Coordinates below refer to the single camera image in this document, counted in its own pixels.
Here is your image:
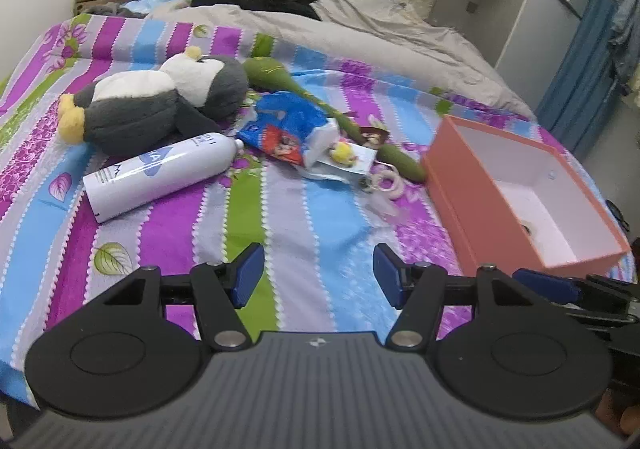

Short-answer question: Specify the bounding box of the blue plastic bag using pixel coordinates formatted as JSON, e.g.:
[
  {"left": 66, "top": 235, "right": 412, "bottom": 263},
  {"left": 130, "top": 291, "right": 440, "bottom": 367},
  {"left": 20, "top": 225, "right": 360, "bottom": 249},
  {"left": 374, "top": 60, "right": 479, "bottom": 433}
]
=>
[{"left": 235, "top": 91, "right": 342, "bottom": 168}]

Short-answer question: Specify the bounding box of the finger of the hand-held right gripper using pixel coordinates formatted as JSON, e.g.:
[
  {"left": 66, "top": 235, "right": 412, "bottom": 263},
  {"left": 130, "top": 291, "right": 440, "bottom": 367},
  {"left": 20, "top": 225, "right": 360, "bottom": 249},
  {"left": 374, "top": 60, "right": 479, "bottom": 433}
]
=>
[{"left": 512, "top": 268, "right": 583, "bottom": 306}]

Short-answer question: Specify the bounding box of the grey duvet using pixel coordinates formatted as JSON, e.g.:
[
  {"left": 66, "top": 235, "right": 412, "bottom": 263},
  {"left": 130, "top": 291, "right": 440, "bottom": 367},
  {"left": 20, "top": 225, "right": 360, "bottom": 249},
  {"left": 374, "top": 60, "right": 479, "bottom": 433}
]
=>
[{"left": 145, "top": 0, "right": 539, "bottom": 122}]

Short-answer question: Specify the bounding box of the white spray bottle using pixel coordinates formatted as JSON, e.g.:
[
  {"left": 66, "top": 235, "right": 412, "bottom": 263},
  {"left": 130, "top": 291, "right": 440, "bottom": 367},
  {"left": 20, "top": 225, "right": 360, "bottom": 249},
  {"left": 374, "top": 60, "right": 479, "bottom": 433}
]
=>
[{"left": 81, "top": 134, "right": 246, "bottom": 225}]

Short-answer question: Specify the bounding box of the grey wardrobe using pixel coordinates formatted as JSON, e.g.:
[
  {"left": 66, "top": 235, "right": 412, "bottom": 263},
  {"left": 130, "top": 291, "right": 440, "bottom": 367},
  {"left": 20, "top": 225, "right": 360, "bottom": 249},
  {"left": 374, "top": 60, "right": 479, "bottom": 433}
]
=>
[{"left": 427, "top": 0, "right": 610, "bottom": 80}]

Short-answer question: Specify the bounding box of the pink cardboard box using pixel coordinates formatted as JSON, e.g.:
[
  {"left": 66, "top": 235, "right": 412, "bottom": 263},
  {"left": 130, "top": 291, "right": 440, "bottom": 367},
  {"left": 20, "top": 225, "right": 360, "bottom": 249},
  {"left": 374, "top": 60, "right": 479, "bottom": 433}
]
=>
[{"left": 420, "top": 115, "right": 632, "bottom": 279}]

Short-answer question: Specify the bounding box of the grey white penguin plush toy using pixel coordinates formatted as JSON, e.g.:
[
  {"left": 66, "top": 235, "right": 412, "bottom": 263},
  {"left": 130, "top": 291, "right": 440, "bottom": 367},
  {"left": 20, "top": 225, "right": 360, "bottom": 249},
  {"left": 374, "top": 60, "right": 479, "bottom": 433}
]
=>
[{"left": 56, "top": 47, "right": 251, "bottom": 158}]

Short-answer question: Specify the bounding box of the light blue cloth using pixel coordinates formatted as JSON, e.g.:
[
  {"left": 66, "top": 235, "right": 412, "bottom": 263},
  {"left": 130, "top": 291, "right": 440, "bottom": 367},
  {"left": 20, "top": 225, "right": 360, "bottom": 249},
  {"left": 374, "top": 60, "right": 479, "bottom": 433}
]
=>
[{"left": 121, "top": 0, "right": 193, "bottom": 16}]

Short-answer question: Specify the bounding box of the yellow duck toy packet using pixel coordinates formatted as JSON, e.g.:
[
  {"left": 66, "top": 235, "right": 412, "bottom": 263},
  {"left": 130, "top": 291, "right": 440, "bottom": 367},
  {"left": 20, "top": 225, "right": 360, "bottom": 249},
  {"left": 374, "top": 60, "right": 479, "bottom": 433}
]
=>
[{"left": 320, "top": 140, "right": 377, "bottom": 180}]

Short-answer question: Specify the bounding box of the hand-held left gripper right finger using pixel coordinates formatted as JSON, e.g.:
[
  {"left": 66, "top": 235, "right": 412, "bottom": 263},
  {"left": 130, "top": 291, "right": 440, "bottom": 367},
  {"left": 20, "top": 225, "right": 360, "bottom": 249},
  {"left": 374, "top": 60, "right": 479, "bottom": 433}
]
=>
[{"left": 372, "top": 244, "right": 540, "bottom": 348}]

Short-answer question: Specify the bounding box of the hanging denim clothing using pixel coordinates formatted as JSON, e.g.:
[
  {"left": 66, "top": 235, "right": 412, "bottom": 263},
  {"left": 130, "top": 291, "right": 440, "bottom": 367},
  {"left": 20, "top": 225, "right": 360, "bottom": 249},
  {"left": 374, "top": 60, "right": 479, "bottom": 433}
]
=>
[{"left": 606, "top": 0, "right": 640, "bottom": 86}]

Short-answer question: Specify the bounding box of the white knit cloth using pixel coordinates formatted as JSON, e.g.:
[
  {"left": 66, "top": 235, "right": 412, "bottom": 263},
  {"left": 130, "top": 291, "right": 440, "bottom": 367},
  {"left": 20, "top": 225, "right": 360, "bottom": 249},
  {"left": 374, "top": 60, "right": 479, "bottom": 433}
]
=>
[{"left": 304, "top": 118, "right": 342, "bottom": 164}]

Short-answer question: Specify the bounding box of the small brown charm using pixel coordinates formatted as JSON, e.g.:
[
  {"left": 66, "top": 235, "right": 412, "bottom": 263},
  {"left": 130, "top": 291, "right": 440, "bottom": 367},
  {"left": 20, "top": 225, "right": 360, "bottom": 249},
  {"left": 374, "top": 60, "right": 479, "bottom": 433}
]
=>
[{"left": 362, "top": 125, "right": 392, "bottom": 148}]

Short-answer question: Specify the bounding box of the white fluffy ring keychain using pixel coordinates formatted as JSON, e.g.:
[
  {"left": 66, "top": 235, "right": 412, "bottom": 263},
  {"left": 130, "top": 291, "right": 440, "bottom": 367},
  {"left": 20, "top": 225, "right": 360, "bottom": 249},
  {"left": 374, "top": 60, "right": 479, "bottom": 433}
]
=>
[{"left": 371, "top": 164, "right": 417, "bottom": 202}]

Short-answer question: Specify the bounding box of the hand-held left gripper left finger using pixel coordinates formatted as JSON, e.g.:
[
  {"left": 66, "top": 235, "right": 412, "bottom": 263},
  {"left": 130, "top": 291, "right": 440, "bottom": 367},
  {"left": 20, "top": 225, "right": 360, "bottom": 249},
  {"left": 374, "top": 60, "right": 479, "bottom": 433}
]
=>
[{"left": 101, "top": 243, "right": 266, "bottom": 350}]

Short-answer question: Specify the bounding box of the striped floral bedsheet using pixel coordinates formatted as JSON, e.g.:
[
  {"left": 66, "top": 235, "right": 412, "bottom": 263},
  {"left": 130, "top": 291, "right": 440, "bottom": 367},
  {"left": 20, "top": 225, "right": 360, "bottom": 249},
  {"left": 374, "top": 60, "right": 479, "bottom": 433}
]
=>
[{"left": 0, "top": 13, "right": 638, "bottom": 411}]

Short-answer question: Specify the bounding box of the long green plush stick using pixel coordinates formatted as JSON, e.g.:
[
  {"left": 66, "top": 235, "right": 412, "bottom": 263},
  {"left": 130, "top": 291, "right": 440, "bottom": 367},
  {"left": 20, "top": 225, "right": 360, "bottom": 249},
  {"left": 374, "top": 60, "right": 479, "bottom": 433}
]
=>
[{"left": 243, "top": 56, "right": 429, "bottom": 182}]

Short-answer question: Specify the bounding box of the blue curtain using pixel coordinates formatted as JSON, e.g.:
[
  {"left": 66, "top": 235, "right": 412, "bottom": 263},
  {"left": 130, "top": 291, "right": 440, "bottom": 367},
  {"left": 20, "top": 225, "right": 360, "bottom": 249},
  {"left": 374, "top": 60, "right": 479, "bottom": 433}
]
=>
[{"left": 535, "top": 0, "right": 640, "bottom": 160}]

